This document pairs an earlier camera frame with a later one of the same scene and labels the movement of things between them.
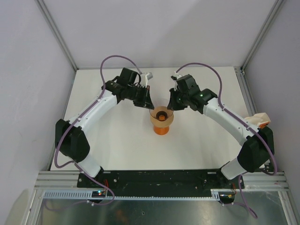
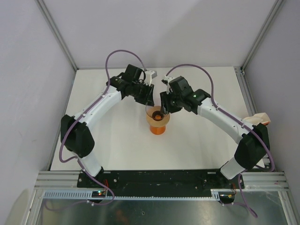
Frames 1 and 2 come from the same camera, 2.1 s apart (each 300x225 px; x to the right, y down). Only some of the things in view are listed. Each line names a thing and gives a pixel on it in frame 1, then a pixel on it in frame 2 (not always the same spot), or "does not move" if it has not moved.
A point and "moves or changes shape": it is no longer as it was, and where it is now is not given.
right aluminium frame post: (272, 13) does not move
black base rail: (158, 180) does not move
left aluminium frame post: (43, 7) does not move
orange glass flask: (161, 131) moves or changes shape
